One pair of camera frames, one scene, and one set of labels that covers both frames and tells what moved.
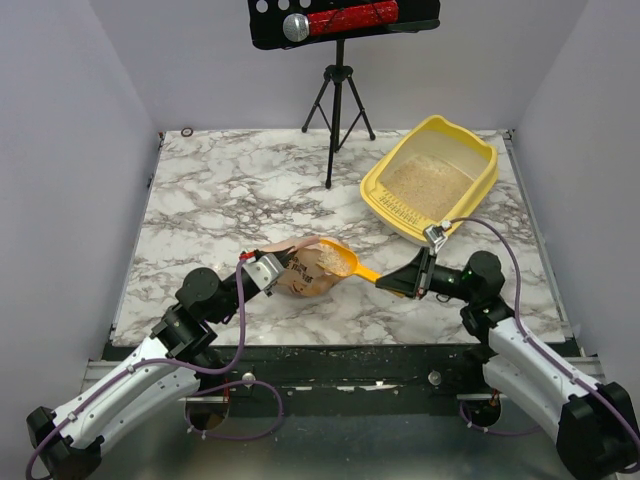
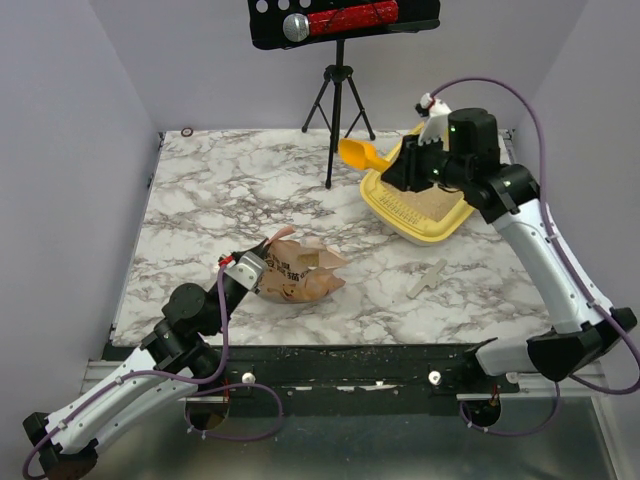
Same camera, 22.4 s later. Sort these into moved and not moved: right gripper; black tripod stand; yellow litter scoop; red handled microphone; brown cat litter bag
Moved: brown cat litter bag; right gripper; yellow litter scoop
Not moved: black tripod stand; red handled microphone
